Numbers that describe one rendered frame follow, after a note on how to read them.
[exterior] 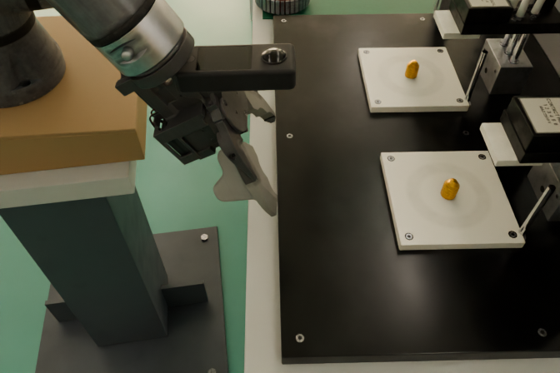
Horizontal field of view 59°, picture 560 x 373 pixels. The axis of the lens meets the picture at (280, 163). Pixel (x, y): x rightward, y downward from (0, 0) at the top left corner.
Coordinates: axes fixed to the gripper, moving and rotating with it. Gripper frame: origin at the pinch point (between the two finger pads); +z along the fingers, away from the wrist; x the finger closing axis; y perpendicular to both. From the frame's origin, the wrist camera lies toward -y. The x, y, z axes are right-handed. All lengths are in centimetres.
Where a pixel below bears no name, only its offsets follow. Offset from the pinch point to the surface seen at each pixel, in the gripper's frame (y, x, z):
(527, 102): -27.7, -1.3, 6.8
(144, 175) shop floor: 80, -69, 51
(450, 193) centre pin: -16.3, 1.5, 14.7
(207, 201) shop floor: 61, -58, 62
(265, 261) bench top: 6.4, 7.9, 7.2
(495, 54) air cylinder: -28.6, -23.1, 18.3
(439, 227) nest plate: -13.8, 5.7, 14.8
